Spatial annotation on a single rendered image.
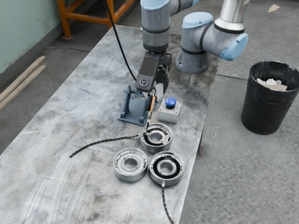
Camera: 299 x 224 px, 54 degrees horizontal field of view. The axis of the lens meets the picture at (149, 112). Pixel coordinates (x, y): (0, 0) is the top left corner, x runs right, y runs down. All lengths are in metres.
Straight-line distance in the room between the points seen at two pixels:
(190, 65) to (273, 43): 2.13
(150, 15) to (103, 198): 0.51
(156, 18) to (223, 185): 1.32
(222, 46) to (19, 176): 0.82
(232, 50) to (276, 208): 1.07
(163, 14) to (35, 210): 0.62
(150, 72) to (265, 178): 1.35
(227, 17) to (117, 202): 0.73
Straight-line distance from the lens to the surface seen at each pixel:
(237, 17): 1.13
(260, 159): 2.08
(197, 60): 1.27
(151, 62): 0.83
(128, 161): 0.92
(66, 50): 3.09
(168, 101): 1.02
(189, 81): 1.24
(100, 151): 0.97
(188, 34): 1.22
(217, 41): 1.15
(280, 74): 2.24
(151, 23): 0.78
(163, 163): 0.90
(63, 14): 3.16
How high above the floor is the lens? 1.55
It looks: 43 degrees down
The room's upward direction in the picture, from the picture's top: straight up
